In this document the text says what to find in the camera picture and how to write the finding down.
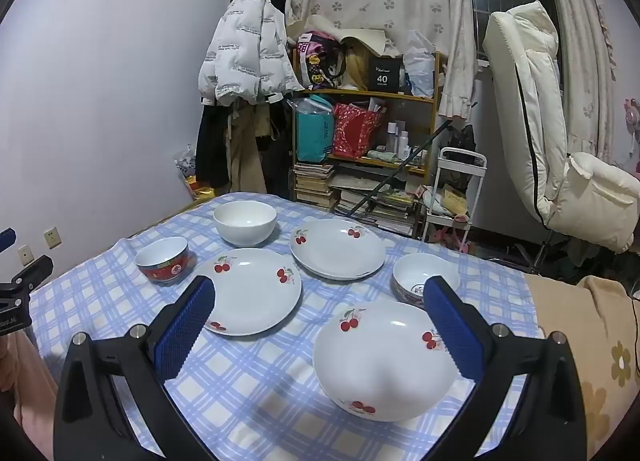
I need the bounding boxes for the blue checked tablecloth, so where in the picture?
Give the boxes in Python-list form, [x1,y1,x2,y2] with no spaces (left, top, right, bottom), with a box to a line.
[27,192,546,461]

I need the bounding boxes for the red bowl with geometric band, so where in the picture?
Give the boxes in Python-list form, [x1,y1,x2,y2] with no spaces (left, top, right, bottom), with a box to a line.
[134,236,191,286]

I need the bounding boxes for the beige hanging coat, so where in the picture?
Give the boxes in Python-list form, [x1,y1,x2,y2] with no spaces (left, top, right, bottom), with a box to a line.
[227,103,271,194]

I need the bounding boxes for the yellow paper envelope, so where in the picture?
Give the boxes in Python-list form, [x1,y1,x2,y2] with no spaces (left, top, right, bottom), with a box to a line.
[442,188,468,216]

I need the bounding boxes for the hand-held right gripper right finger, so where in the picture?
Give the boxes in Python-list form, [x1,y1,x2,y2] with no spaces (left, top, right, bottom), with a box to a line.
[424,275,587,461]

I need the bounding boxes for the tan fabric bag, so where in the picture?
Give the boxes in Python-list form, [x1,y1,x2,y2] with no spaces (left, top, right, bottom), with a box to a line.
[344,47,372,90]

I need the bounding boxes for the red floral bowl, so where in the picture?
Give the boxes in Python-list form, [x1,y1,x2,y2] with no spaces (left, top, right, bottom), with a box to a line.
[391,253,461,309]

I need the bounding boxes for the plain white bowl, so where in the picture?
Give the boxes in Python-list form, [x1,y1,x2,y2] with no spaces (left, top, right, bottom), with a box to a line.
[213,201,277,248]

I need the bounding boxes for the stack of books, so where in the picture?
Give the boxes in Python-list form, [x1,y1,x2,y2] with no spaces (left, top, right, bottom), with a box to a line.
[292,163,336,209]

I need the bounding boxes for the white printed snack bag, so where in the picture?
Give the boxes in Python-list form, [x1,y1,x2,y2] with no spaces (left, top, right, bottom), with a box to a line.
[175,143,199,176]

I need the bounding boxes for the yellow packets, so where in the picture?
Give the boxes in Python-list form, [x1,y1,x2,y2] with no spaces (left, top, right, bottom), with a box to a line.
[185,176,216,202]

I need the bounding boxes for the black hanging trousers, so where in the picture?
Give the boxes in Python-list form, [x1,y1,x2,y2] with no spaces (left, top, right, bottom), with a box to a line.
[195,102,233,192]

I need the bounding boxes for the white cherry print plate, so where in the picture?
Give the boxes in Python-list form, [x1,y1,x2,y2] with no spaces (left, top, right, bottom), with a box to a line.
[312,300,458,423]
[290,219,387,282]
[192,247,303,337]

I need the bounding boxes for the person's left forearm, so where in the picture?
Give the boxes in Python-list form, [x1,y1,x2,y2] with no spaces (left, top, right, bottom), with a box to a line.
[0,331,57,442]

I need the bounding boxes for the wooden cluttered shelf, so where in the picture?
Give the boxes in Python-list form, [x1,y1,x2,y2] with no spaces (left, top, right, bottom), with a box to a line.
[332,176,426,237]

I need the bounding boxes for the white trolley cart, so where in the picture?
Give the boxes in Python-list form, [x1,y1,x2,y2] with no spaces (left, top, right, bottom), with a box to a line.
[422,147,488,252]

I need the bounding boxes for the pink fan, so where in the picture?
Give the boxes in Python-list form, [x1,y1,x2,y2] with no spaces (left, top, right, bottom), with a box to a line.
[622,98,640,176]

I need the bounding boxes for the black pole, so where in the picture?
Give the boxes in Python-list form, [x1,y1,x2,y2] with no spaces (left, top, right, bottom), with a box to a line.
[347,122,454,215]

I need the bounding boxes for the white plastic bag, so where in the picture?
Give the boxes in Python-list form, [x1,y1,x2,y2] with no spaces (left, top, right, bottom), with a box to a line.
[402,31,436,96]

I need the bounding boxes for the white puffer jacket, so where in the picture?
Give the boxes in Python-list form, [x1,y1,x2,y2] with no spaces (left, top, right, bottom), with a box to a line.
[198,0,303,106]

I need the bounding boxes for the white recliner chair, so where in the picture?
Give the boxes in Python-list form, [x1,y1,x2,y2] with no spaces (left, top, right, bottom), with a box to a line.
[482,1,640,274]

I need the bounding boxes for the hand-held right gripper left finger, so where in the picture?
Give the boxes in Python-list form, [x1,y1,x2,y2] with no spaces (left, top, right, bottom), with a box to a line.
[52,275,217,461]

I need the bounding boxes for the black hanging garment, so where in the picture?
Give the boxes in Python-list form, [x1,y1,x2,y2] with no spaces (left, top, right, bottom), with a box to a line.
[267,101,297,196]

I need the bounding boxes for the pink and black printed bag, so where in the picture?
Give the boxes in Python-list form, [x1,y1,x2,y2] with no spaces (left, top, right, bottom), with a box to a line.
[295,31,346,89]

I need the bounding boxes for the frilled cream curtain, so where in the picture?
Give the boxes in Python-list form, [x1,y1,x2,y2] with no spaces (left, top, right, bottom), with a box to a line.
[537,0,618,156]

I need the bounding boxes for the black box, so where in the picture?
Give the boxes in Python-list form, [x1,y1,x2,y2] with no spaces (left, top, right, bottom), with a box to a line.
[369,57,403,92]

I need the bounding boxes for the red patterned bag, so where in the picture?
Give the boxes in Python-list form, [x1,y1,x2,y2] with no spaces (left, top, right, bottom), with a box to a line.
[332,102,383,159]

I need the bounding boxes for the teal bag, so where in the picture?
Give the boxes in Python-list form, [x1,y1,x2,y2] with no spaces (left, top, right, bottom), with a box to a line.
[295,96,335,164]

